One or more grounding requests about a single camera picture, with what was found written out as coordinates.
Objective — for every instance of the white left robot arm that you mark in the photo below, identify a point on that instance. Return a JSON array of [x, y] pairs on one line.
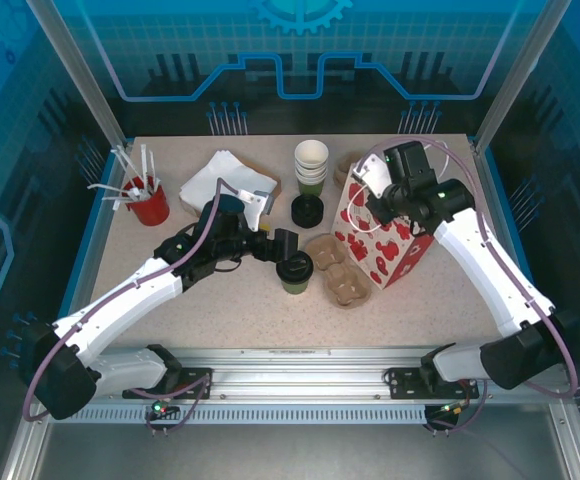
[[120, 305]]

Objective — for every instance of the steel front panel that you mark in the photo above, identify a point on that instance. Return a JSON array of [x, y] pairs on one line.
[[290, 450]]

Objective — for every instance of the white red-heart gift bag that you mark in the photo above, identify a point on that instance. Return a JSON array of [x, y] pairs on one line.
[[385, 255]]

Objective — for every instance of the green paper cup stack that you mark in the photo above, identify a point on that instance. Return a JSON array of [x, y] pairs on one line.
[[311, 155]]

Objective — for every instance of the black cup lid stack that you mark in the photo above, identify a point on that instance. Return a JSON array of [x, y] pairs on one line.
[[307, 210]]

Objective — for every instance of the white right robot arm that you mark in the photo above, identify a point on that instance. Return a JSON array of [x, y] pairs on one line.
[[495, 270]]

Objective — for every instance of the white wrapped straw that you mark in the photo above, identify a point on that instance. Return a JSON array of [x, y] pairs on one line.
[[151, 167], [143, 160], [107, 188], [125, 162], [120, 199]]

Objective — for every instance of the cardboard cup carrier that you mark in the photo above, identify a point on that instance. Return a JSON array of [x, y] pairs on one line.
[[337, 272]]

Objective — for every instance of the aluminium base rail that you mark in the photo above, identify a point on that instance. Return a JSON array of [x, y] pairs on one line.
[[295, 372]]

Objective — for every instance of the red straw holder cup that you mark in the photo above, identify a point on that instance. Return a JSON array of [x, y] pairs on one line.
[[150, 207]]

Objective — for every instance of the brown cup sleeves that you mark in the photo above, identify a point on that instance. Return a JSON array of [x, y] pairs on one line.
[[342, 167]]

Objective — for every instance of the small LED circuit board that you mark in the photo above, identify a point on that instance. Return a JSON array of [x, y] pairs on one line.
[[162, 409], [452, 409]]

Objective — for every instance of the aluminium frame post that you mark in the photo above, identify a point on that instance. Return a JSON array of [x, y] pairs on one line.
[[509, 85], [91, 85]]

